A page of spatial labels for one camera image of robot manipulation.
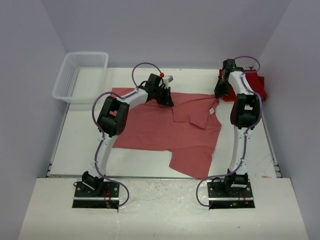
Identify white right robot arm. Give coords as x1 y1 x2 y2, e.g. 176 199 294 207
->
214 58 263 197

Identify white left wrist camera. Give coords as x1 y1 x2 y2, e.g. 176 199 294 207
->
162 75 174 88

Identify pink t shirt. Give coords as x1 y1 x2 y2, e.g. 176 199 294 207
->
113 92 222 179

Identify folded dark red t shirt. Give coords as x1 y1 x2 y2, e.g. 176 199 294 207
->
245 70 268 101

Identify white plastic basket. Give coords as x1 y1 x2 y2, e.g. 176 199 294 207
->
52 51 109 104

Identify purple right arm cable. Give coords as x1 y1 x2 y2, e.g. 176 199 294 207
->
196 55 264 209

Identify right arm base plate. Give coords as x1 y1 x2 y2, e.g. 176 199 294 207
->
207 177 256 210

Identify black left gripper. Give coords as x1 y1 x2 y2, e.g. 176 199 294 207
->
153 86 173 107

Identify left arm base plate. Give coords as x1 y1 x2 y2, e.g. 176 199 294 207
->
72 178 120 210

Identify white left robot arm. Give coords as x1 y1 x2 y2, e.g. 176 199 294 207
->
82 73 174 197

